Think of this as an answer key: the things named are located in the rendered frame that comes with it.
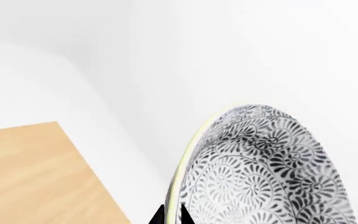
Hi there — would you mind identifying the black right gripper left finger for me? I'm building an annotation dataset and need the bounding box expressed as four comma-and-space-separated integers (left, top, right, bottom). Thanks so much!
147, 203, 165, 224

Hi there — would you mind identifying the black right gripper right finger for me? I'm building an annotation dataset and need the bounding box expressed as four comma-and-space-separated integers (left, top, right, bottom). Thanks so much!
181, 203, 195, 224

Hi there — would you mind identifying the black white patterned bowl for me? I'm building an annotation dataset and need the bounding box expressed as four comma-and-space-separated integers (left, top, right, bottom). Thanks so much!
165, 102, 357, 224

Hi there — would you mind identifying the light wooden cabinet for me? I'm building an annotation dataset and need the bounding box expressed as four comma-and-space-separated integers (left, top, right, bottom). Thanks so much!
0, 121, 132, 224

